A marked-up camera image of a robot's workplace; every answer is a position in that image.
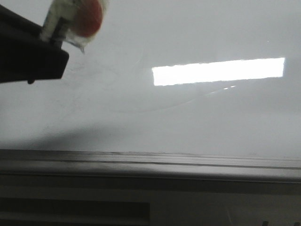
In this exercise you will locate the white whiteboard marker with magnet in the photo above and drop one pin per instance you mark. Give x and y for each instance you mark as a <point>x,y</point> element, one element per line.
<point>73,21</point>

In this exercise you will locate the white whiteboard with metal frame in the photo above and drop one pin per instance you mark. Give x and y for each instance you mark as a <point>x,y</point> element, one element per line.
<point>180,94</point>

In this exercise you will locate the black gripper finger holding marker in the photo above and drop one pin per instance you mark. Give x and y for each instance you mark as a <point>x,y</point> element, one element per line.
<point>23,55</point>

